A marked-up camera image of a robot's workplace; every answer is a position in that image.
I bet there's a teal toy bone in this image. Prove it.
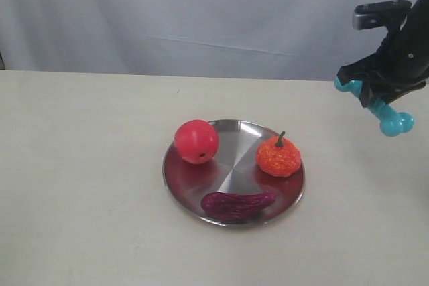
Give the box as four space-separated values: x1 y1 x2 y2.
334 77 414 137

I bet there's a purple eggplant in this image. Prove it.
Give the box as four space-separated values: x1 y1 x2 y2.
200 192 275 222

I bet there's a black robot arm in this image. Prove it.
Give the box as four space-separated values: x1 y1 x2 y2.
337 0 428 108

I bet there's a white backdrop curtain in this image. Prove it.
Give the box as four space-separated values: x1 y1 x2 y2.
1 0 413 80

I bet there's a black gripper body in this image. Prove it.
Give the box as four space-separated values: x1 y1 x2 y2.
375 24 428 80

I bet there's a small orange pumpkin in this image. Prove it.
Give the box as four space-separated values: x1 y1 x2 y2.
255 131 302 177

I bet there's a red apple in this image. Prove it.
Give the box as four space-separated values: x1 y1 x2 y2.
174 119 219 165

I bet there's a round stainless steel plate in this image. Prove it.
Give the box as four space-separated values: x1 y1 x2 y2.
162 119 305 227

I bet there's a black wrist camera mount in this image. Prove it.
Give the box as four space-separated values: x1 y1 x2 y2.
352 0 412 31

